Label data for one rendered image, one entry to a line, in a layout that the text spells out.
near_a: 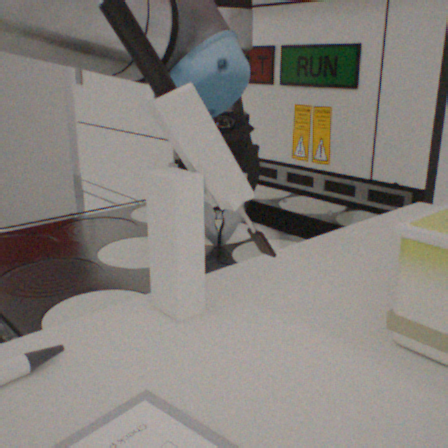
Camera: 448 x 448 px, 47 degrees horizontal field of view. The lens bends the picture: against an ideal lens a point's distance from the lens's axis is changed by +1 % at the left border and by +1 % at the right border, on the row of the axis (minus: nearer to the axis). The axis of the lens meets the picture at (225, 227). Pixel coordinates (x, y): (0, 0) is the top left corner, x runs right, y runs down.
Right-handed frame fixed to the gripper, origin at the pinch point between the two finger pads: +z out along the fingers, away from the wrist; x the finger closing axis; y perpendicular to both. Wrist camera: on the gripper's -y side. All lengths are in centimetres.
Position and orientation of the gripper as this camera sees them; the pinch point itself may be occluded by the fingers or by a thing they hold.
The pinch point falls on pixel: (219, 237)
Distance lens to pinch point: 59.2
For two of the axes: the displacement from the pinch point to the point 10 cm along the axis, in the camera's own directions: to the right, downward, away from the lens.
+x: -10.0, 0.3, -0.9
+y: -0.9, -3.1, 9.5
